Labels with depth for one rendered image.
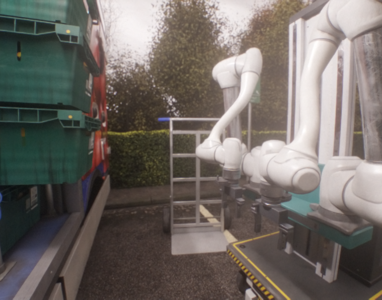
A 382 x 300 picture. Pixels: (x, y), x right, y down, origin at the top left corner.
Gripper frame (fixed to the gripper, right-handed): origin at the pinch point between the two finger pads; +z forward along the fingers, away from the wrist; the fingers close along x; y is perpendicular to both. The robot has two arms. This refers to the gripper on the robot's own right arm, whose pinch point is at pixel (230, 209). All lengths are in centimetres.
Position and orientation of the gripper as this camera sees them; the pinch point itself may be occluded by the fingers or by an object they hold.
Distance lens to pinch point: 106.1
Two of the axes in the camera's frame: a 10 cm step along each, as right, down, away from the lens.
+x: -3.5, -0.9, 9.3
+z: 0.0, 10.0, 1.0
